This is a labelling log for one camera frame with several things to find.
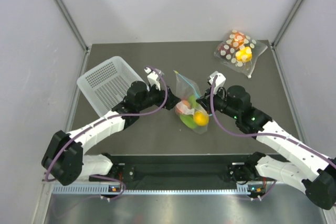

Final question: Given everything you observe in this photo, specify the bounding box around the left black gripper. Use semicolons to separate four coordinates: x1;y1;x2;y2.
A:
137;82;181;112

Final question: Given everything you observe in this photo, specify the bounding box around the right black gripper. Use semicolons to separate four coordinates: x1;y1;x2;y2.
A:
196;84;240;120

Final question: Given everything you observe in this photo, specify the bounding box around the yellow fake lemon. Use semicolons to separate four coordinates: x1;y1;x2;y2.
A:
193;111;209;126

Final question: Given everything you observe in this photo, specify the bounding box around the green fake pear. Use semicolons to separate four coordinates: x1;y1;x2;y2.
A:
187;94;200;109

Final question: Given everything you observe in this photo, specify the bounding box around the clear blue zip top bag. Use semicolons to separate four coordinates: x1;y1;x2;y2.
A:
174;70;212;134

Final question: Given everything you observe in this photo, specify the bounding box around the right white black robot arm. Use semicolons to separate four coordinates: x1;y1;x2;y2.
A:
196;86;335;210

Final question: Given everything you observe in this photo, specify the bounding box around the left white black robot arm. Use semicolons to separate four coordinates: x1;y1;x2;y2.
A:
41;81;180;186

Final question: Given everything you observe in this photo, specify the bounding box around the dark red fake fruit dotted bag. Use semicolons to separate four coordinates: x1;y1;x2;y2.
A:
217;43;230;58

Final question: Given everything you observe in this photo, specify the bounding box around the yellow fake fruit in dotted bag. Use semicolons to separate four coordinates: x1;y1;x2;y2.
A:
235;47;253;63

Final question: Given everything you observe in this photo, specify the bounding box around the clear polka dot bag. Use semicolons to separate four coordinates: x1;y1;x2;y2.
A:
214;29;268;79

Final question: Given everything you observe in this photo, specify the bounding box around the orange fake fruit in dotted bag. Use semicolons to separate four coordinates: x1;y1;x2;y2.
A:
227;31;246;49

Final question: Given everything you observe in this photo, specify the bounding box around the white perforated plastic basket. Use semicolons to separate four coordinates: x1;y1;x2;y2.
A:
77;56;143;117

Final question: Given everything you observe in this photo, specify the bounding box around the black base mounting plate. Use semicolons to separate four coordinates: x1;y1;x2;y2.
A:
106;154;266;190

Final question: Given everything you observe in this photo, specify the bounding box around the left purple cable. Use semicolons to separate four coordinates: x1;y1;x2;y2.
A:
43;66;169;183

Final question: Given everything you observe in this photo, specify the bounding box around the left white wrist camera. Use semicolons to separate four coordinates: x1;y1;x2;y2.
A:
144;67;164;91

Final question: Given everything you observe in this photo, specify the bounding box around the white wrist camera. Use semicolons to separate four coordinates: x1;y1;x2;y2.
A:
207;71;226;94
144;67;164;91

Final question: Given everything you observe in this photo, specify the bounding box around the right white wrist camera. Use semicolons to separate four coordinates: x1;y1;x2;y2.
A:
207;71;226;94

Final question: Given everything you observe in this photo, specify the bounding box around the grey slotted cable duct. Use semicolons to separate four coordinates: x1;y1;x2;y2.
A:
52;183;266;196

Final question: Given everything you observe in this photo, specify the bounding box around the left aluminium frame post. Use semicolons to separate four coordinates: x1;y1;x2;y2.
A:
54;0;89;51

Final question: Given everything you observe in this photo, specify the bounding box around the aluminium frame post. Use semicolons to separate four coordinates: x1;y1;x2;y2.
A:
54;0;89;51
270;0;305;50

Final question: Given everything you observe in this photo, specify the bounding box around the right aluminium frame post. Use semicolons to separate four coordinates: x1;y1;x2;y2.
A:
270;0;305;50

